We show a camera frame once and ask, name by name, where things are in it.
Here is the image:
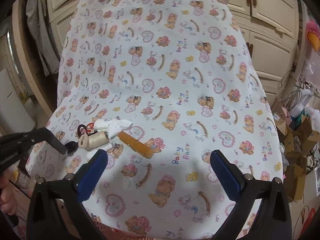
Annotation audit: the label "grey hanging garment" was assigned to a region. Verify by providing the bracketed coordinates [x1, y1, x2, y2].
[24, 0, 61, 77]

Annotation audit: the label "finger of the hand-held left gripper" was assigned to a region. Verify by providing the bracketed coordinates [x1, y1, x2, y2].
[29, 127, 69, 155]

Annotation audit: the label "white cables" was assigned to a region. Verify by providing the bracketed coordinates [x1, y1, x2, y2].
[282, 79, 312, 111]

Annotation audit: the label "pink ice cream plush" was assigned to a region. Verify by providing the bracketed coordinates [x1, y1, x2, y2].
[304, 19, 320, 46]

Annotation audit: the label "wooden clothespin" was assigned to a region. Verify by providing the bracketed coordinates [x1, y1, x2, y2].
[117, 130, 154, 159]

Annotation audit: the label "person's left hand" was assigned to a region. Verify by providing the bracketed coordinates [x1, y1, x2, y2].
[0, 174, 18, 213]

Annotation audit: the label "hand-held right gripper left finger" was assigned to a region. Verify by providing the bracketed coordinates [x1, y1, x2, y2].
[26, 149, 108, 240]

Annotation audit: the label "bear print blanket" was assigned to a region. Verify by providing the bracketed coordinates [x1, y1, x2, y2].
[25, 0, 285, 240]

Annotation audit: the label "cream louvered wardrobe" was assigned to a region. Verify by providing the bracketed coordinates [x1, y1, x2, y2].
[46, 0, 87, 54]

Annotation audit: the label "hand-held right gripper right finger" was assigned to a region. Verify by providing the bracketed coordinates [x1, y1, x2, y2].
[210, 149, 293, 240]

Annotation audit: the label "white blue appliance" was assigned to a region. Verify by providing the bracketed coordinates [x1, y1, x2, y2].
[289, 89, 313, 118]

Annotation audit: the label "cream panelled wardrobe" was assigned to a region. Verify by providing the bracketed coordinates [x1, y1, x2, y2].
[212, 0, 302, 104]

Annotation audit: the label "pile of cardboard boxes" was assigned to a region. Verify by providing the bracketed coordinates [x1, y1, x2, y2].
[271, 97, 320, 202]

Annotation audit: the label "beige thread spool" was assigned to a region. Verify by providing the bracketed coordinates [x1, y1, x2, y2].
[78, 131, 110, 151]

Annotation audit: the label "curved wooden frame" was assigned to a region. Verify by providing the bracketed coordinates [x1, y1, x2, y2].
[12, 0, 58, 131]

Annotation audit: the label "white tissue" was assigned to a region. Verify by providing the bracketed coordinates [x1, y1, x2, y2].
[94, 118, 133, 139]

